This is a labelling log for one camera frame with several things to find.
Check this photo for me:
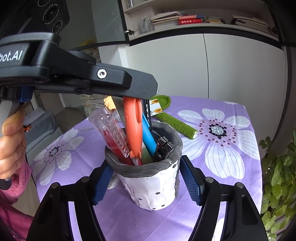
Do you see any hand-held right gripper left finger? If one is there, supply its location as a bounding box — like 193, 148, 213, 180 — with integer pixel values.
26, 162, 115, 241

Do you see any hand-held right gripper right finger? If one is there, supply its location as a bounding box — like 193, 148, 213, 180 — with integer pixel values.
179, 155, 269, 241

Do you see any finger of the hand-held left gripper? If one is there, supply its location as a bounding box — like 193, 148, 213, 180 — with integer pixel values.
32, 38, 159, 100

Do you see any grey white dotted pen holder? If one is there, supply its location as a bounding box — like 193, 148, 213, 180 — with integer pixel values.
105, 122, 184, 212

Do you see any clear red pen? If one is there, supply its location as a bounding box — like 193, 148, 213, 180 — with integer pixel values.
88, 107, 131, 163

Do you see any green pen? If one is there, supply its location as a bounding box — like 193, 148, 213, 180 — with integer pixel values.
141, 147, 154, 164

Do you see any orange pen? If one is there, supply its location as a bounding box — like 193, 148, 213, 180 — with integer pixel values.
122, 96, 144, 165

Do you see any person's left hand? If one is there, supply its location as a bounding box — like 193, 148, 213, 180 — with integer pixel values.
0, 108, 26, 181

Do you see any pile of stacked papers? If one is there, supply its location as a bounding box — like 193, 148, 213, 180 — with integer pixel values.
69, 39, 110, 117

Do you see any purple floral tablecloth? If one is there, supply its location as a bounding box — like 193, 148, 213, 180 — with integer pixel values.
30, 95, 264, 241

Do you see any sunflower print card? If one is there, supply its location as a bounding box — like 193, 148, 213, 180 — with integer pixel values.
149, 100, 164, 115

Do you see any dark glass cabinet door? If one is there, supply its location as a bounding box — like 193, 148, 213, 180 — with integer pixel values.
266, 0, 296, 61
91, 0, 130, 46

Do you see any crochet sunflower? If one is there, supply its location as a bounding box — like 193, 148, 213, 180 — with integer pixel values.
104, 95, 199, 140

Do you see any clear plastic pen cup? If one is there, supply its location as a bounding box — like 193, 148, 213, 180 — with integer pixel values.
139, 17, 154, 34

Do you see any grey upholstered seat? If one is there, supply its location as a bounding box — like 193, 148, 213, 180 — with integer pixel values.
23, 109, 63, 154

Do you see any stack of books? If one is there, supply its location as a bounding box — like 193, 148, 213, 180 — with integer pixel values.
205, 16, 228, 24
231, 14, 271, 33
150, 11, 184, 30

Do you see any green potted plant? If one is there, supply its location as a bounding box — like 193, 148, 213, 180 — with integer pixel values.
258, 136, 296, 241

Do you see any red book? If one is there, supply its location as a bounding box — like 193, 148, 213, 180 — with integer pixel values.
178, 19, 205, 26

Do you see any white bookcase cabinet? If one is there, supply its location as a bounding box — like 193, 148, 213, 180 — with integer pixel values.
91, 0, 292, 112

